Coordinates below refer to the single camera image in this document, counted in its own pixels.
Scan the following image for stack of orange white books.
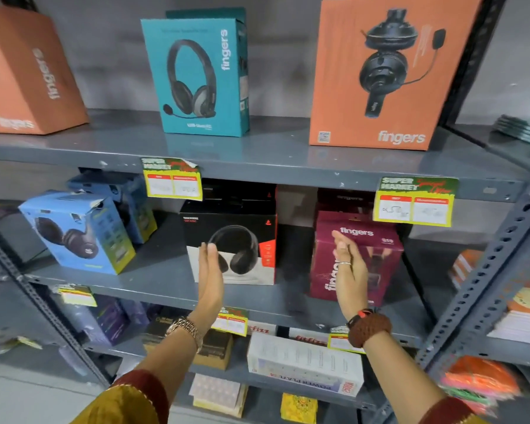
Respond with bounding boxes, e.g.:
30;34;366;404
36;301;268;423
450;249;530;348

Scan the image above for blue headphone box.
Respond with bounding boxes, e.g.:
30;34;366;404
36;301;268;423
67;171;158;244
19;191;137;276

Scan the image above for brown black product box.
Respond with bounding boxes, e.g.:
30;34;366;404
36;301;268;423
142;319;234;372

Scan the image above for plain orange cardboard box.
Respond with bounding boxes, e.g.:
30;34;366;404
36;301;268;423
0;4;90;136

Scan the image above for brown bead bracelet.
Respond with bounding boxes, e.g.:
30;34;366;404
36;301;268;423
347;312;393;349

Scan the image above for white box with red lettering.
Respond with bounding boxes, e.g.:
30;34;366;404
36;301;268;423
288;327;330;348
247;321;277;337

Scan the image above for teal headset box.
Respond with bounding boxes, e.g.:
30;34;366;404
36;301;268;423
140;17;250;138
165;7;247;22

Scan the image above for black white headphone box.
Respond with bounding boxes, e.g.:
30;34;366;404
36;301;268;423
179;199;277;286

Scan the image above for grey perforated metal rack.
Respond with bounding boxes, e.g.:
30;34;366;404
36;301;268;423
417;112;530;424

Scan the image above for grey metal shelf rack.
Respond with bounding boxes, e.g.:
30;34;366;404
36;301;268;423
0;0;530;424

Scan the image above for yellow green blurred packet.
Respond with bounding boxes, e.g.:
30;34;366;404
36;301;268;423
0;334;43;356

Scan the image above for gold wrist watch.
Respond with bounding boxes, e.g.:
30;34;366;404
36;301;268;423
165;316;204;354

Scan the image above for maroon headphone box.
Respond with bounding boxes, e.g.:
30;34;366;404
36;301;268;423
309;210;405;308
316;188;378;214

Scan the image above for orange headphone picture box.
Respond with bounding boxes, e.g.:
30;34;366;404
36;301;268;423
309;0;484;151

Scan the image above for purple product box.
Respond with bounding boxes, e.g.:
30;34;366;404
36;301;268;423
83;296;131;347
118;299;160;328

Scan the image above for yellow maroon right sleeve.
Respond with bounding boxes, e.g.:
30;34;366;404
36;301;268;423
417;396;487;424

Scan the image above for yellow maroon left sleeve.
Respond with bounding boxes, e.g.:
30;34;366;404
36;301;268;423
70;369;171;424

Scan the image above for yellow patterned packet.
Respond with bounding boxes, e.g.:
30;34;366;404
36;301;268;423
280;393;319;424

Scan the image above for person's left hand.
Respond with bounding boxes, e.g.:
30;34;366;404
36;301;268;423
189;242;237;328

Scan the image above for yellow maroon sleeve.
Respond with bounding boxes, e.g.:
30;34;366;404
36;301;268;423
417;396;487;424
70;369;171;424

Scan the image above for long white product box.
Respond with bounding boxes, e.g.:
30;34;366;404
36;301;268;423
247;333;365;397

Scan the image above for person's left forearm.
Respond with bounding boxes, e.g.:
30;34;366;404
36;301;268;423
136;324;203;404

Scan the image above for person's right hand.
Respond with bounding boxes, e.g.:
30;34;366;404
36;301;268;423
331;230;370;321

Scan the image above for person's right forearm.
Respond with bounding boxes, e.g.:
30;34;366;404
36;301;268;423
362;331;448;424

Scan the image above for pile of orange packets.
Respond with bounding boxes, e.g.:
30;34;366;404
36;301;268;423
438;355;523;416

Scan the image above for red black wrist band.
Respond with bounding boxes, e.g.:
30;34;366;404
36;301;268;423
346;308;374;330

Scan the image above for yellow green price label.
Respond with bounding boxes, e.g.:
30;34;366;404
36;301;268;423
326;327;365;355
211;307;249;337
373;176;459;228
140;157;203;202
55;284;98;308

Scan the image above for stack of green books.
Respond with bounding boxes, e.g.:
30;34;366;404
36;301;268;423
492;114;530;149

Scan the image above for white patterned flat box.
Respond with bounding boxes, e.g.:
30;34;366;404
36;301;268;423
188;373;249;419

